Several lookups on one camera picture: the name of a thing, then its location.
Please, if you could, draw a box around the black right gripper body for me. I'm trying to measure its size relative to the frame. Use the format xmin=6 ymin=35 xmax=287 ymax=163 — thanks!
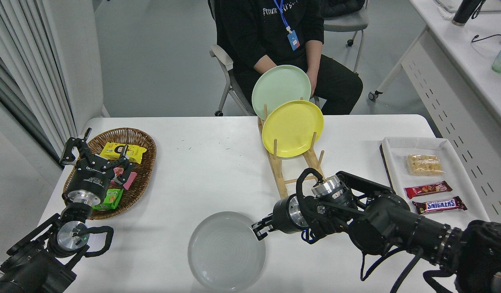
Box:
xmin=272 ymin=195 xmax=294 ymax=235

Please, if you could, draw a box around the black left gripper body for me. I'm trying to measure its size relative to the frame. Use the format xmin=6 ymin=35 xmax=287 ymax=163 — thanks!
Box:
xmin=66 ymin=161 xmax=114 ymax=197

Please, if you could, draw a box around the grey plate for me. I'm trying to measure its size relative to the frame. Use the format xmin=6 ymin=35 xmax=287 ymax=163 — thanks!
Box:
xmin=188 ymin=211 xmax=266 ymax=293

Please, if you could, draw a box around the wooden plate rack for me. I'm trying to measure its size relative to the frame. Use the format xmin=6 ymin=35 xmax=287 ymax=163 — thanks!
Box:
xmin=258 ymin=98 xmax=326 ymax=199

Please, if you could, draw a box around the yellow plate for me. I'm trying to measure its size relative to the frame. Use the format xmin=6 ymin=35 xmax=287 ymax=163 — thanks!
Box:
xmin=262 ymin=100 xmax=325 ymax=158

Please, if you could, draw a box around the pale green plate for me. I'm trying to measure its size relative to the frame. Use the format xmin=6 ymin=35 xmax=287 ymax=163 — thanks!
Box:
xmin=252 ymin=65 xmax=312 ymax=121

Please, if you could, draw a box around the person's left hand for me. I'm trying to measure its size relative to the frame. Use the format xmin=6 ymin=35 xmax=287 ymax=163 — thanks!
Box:
xmin=306 ymin=70 xmax=319 ymax=97

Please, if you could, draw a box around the pink snack packet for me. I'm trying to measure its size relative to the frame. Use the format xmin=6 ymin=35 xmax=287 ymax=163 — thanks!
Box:
xmin=110 ymin=166 xmax=138 ymax=190

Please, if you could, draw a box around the yellow snack packet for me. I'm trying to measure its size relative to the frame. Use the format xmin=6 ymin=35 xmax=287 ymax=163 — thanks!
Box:
xmin=100 ymin=142 xmax=147 ymax=164

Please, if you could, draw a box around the green snack packet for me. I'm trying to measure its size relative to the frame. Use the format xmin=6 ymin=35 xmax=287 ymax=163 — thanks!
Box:
xmin=92 ymin=188 xmax=124 ymax=210

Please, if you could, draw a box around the brown wicker basket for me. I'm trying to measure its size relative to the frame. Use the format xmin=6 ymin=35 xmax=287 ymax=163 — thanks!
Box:
xmin=62 ymin=127 xmax=157 ymax=221

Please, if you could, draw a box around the grey white curtain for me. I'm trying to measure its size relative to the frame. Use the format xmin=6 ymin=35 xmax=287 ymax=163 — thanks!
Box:
xmin=0 ymin=0 xmax=78 ymax=163

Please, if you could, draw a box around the white rectangular tray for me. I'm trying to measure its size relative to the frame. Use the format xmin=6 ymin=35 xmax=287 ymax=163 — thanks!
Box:
xmin=380 ymin=137 xmax=491 ymax=223

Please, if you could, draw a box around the red snack bar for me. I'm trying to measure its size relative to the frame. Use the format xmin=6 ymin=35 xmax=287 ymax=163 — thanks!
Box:
xmin=404 ymin=181 xmax=453 ymax=200

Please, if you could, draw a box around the grey office chair with armrest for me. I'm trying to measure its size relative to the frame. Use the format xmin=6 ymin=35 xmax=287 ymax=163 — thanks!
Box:
xmin=208 ymin=0 xmax=257 ymax=117

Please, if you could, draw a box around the clear cracker packet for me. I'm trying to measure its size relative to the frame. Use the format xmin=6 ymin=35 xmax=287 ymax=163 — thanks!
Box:
xmin=407 ymin=154 xmax=444 ymax=176

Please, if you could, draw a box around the brown Snickers bar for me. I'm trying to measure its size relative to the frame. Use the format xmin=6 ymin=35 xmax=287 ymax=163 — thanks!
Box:
xmin=412 ymin=196 xmax=468 ymax=215

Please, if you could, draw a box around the person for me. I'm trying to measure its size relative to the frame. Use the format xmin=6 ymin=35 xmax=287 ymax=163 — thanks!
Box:
xmin=213 ymin=0 xmax=364 ymax=115

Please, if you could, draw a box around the grey wheeled chair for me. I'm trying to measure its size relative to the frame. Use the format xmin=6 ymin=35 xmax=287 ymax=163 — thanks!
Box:
xmin=324 ymin=0 xmax=370 ymax=74

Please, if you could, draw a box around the black garment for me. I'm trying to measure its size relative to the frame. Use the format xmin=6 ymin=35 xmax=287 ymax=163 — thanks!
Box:
xmin=322 ymin=0 xmax=365 ymax=17

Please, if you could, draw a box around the white desk with perforated panel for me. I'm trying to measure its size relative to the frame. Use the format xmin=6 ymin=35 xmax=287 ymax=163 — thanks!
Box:
xmin=368 ymin=0 xmax=501 ymax=222

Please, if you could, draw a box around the black bottle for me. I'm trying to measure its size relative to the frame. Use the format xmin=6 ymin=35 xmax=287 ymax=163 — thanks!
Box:
xmin=452 ymin=0 xmax=485 ymax=26

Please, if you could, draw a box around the blue lanyard with badge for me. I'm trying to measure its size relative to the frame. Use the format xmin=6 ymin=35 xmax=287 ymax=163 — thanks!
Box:
xmin=273 ymin=0 xmax=301 ymax=51

